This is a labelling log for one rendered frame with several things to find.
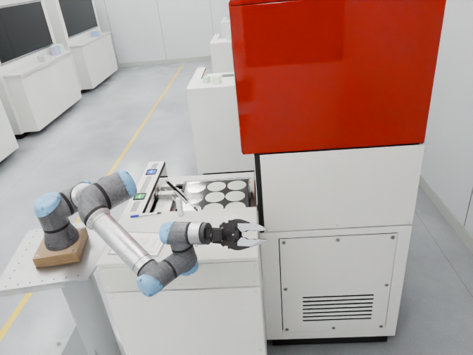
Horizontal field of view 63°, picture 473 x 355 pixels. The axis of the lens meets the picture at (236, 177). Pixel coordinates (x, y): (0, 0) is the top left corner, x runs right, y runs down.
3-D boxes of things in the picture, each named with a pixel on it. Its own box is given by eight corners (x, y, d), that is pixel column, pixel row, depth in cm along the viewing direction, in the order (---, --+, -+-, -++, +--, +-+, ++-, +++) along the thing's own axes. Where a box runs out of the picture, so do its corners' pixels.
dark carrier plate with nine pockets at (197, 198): (248, 179, 212) (248, 178, 212) (248, 215, 182) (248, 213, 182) (186, 183, 215) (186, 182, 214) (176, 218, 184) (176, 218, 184)
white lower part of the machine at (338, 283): (357, 251, 288) (366, 150, 249) (394, 346, 216) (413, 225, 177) (262, 256, 292) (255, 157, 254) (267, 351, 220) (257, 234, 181)
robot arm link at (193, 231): (188, 221, 125) (187, 247, 124) (200, 221, 123) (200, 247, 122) (198, 221, 132) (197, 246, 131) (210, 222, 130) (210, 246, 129)
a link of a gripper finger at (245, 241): (271, 238, 122) (243, 234, 125) (265, 239, 117) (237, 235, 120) (269, 248, 122) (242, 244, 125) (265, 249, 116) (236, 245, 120)
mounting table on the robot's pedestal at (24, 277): (3, 314, 168) (-9, 291, 162) (36, 249, 207) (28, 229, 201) (108, 298, 171) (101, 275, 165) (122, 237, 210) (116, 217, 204)
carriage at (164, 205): (178, 191, 216) (177, 187, 215) (165, 230, 184) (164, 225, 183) (164, 191, 217) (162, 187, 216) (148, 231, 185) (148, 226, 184)
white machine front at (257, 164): (260, 157, 253) (256, 96, 234) (264, 232, 181) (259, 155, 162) (255, 157, 253) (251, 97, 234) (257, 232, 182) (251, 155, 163)
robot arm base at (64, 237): (43, 254, 172) (35, 237, 167) (46, 235, 185) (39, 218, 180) (79, 245, 176) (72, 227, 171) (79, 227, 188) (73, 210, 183)
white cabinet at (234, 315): (264, 274, 275) (257, 172, 236) (269, 412, 190) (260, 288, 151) (174, 277, 279) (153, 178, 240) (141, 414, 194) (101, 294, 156)
